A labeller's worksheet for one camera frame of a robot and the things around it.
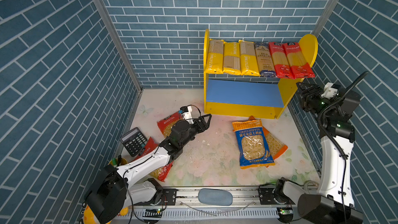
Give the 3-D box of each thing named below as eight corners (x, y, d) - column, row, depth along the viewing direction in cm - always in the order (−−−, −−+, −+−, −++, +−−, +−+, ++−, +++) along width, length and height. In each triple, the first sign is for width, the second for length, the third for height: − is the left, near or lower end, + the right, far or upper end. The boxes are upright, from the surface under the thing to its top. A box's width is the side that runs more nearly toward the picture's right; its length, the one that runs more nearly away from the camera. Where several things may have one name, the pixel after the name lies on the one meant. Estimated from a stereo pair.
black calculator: (121, 141, 94) (118, 139, 92) (138, 129, 100) (136, 126, 97) (133, 158, 88) (131, 156, 85) (151, 144, 93) (149, 141, 91)
